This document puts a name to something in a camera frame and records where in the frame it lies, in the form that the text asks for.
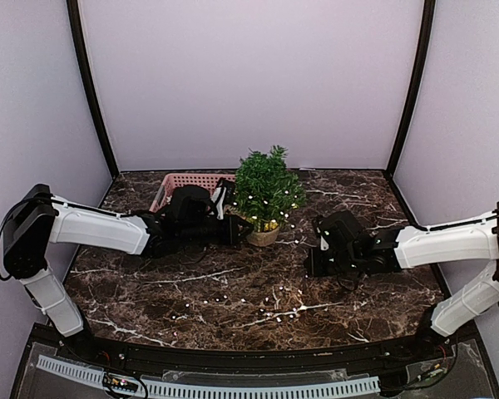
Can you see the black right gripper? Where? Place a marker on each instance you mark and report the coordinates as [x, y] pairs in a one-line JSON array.
[[313, 264]]

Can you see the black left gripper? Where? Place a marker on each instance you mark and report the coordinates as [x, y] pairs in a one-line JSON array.
[[232, 235]]

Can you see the small green christmas tree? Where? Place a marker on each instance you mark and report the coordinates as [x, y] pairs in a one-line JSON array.
[[266, 190]]

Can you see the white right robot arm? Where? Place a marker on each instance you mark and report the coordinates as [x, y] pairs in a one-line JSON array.
[[463, 242]]

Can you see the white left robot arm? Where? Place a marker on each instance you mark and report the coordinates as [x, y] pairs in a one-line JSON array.
[[40, 219]]

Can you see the beige tree pot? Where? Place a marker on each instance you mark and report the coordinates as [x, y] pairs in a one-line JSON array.
[[266, 235]]

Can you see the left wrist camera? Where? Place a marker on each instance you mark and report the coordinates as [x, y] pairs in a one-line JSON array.
[[223, 195]]

